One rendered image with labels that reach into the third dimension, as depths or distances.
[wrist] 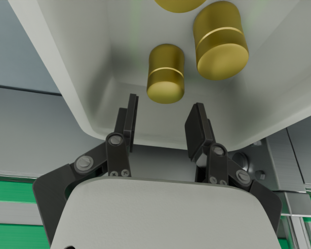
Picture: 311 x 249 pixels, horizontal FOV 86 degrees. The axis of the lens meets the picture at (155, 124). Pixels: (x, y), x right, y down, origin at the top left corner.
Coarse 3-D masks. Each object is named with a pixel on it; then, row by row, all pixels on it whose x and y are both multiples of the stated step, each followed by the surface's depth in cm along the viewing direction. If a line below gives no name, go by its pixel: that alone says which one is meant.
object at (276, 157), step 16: (256, 144) 19; (272, 144) 18; (288, 144) 18; (240, 160) 20; (256, 160) 19; (272, 160) 17; (288, 160) 17; (256, 176) 18; (272, 176) 16; (288, 176) 16; (304, 192) 16
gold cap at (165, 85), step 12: (156, 48) 15; (168, 48) 15; (156, 60) 15; (168, 60) 14; (180, 60) 15; (156, 72) 14; (168, 72) 14; (180, 72) 14; (156, 84) 14; (168, 84) 14; (180, 84) 14; (156, 96) 15; (168, 96) 15; (180, 96) 15
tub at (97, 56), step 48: (48, 0) 6; (96, 0) 11; (144, 0) 12; (240, 0) 12; (288, 0) 12; (48, 48) 8; (96, 48) 13; (144, 48) 16; (192, 48) 16; (288, 48) 12; (96, 96) 15; (144, 96) 20; (192, 96) 22; (240, 96) 18; (288, 96) 12; (144, 144) 19; (240, 144) 18
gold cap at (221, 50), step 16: (208, 16) 12; (224, 16) 11; (208, 32) 11; (224, 32) 10; (240, 32) 11; (208, 48) 11; (224, 48) 10; (240, 48) 10; (208, 64) 12; (224, 64) 11; (240, 64) 11
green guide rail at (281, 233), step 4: (280, 220) 24; (280, 224) 23; (280, 228) 23; (280, 232) 23; (284, 232) 23; (280, 236) 23; (284, 236) 23; (280, 240) 22; (284, 240) 22; (280, 244) 22; (284, 244) 22; (284, 248) 22; (288, 248) 22
